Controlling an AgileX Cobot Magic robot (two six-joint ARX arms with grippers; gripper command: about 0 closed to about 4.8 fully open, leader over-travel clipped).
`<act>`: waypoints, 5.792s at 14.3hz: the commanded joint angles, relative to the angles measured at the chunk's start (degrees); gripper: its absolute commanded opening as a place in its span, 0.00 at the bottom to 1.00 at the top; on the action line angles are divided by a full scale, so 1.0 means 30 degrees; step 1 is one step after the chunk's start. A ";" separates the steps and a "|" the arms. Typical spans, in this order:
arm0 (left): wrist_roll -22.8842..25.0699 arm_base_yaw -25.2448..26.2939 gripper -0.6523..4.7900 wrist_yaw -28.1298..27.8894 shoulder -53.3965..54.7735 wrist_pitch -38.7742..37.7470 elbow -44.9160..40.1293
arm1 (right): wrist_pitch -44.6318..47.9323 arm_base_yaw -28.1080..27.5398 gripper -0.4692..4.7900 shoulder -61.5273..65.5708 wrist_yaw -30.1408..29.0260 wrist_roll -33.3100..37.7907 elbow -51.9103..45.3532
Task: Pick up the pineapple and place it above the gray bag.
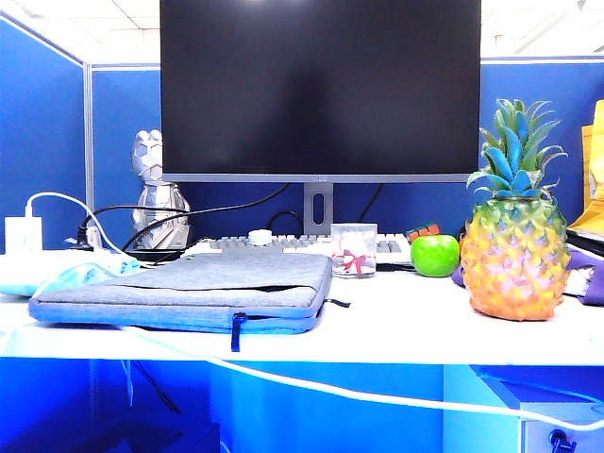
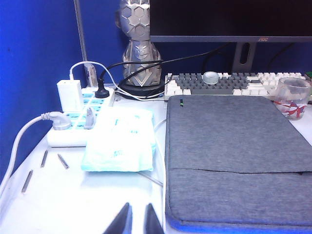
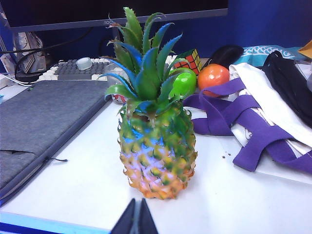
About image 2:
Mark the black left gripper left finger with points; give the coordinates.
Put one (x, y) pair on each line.
(123, 221)

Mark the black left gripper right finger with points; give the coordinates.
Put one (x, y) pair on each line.
(152, 221)

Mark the gray laptop sleeve bag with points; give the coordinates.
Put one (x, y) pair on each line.
(231, 136)

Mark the light blue tissue pack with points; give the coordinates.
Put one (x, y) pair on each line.
(119, 141)

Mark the metal rod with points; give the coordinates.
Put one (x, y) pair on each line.
(27, 181)
(44, 159)
(63, 161)

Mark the white power strip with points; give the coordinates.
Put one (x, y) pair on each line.
(63, 140)

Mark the small gray plug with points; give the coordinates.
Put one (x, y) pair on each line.
(89, 119)

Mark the white charger adapter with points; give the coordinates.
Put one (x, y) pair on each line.
(69, 95)

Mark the white and gray keyboard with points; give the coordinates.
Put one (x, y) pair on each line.
(219, 91)

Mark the small white plug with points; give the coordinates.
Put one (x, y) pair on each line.
(91, 75)

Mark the gray monitor stand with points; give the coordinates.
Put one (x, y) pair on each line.
(237, 58)

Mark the glass cup with red print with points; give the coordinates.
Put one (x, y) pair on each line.
(291, 97)

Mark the silver faceted figurine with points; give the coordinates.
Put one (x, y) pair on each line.
(139, 24)

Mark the black computer monitor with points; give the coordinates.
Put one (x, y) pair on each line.
(219, 17)

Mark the aluminium partition post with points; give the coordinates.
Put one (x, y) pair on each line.
(81, 36)

